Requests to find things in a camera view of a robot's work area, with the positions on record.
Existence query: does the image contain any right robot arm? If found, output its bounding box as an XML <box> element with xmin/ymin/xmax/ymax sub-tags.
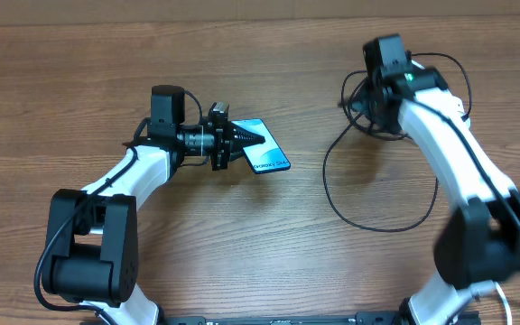
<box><xmin>347</xmin><ymin>34</ymin><xmax>520</xmax><ymax>324</ymax></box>

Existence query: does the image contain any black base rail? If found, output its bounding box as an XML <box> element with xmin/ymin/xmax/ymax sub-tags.
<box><xmin>151</xmin><ymin>311</ymin><xmax>482</xmax><ymax>325</ymax></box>

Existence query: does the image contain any white power strip cord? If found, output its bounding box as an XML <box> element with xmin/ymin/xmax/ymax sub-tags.
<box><xmin>494</xmin><ymin>282</ymin><xmax>514</xmax><ymax>325</ymax></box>

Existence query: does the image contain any black charging cable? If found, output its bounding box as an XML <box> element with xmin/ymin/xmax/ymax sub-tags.
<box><xmin>321</xmin><ymin>52</ymin><xmax>473</xmax><ymax>234</ymax></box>

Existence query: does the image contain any white power strip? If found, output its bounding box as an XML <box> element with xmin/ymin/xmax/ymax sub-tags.
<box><xmin>453</xmin><ymin>97</ymin><xmax>471</xmax><ymax>128</ymax></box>

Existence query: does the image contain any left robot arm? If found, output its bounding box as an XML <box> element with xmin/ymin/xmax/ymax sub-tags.
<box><xmin>33</xmin><ymin>85</ymin><xmax>265</xmax><ymax>324</ymax></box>

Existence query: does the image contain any blue screen smartphone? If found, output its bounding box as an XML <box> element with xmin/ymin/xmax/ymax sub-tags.
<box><xmin>234</xmin><ymin>118</ymin><xmax>291</xmax><ymax>174</ymax></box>

